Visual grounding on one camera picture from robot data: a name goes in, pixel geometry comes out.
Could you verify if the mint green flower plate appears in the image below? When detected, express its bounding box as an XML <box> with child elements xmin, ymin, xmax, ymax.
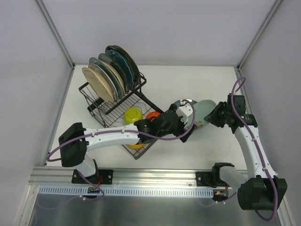
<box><xmin>194</xmin><ymin>99</ymin><xmax>216</xmax><ymax>130</ymax></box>

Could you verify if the grey deer plate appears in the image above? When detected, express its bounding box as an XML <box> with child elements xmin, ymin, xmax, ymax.
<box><xmin>113</xmin><ymin>45</ymin><xmax>141</xmax><ymax>87</ymax></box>

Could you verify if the black striped cream plate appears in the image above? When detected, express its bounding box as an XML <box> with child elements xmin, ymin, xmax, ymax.
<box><xmin>105</xmin><ymin>45</ymin><xmax>141</xmax><ymax>89</ymax></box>

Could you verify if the cream bird plate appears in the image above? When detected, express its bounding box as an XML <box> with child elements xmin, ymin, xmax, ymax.
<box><xmin>88</xmin><ymin>63</ymin><xmax>125</xmax><ymax>102</ymax></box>
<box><xmin>82</xmin><ymin>67</ymin><xmax>114</xmax><ymax>103</ymax></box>

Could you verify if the dark blue speckled plate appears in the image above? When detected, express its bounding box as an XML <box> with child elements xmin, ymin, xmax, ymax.
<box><xmin>98</xmin><ymin>53</ymin><xmax>129</xmax><ymax>94</ymax></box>

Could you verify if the grey blue plate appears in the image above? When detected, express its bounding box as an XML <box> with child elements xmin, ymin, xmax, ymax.
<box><xmin>88</xmin><ymin>57</ymin><xmax>125</xmax><ymax>102</ymax></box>

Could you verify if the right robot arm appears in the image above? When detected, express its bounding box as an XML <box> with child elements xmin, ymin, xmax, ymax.
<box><xmin>201</xmin><ymin>94</ymin><xmax>287</xmax><ymax>211</ymax></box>

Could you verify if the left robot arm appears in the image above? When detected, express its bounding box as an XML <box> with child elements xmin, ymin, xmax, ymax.
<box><xmin>59</xmin><ymin>102</ymin><xmax>196</xmax><ymax>183</ymax></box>

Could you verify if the orange bowl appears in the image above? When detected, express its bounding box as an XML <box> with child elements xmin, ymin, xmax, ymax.
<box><xmin>146</xmin><ymin>111</ymin><xmax>161</xmax><ymax>121</ymax></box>

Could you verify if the green bowl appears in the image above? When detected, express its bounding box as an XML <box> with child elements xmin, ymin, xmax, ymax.
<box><xmin>124</xmin><ymin>107</ymin><xmax>143</xmax><ymax>124</ymax></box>

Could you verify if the yellow ribbed bowl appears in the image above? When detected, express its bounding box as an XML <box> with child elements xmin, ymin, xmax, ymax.
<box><xmin>127</xmin><ymin>144</ymin><xmax>145</xmax><ymax>149</ymax></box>

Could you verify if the white slotted cable duct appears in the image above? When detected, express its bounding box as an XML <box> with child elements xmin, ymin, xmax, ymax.
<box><xmin>39</xmin><ymin>186</ymin><xmax>214</xmax><ymax>198</ymax></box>

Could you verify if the black wire dish rack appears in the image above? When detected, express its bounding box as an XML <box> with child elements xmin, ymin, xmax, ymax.
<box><xmin>79</xmin><ymin>72</ymin><xmax>165</xmax><ymax>160</ymax></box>

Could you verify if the right aluminium frame post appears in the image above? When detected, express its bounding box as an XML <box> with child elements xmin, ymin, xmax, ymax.
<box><xmin>237</xmin><ymin>0</ymin><xmax>284</xmax><ymax>72</ymax></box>

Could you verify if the aluminium frame post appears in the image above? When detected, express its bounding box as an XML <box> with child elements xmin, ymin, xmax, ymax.
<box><xmin>237</xmin><ymin>0</ymin><xmax>284</xmax><ymax>72</ymax></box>
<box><xmin>34</xmin><ymin>0</ymin><xmax>75</xmax><ymax>69</ymax></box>

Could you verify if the aluminium mounting rail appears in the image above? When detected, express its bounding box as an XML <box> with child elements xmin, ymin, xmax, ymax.
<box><xmin>28</xmin><ymin>166</ymin><xmax>211</xmax><ymax>189</ymax></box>

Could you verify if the left aluminium frame post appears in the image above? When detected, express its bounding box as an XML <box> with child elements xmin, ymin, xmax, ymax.
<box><xmin>34</xmin><ymin>0</ymin><xmax>75</xmax><ymax>69</ymax></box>

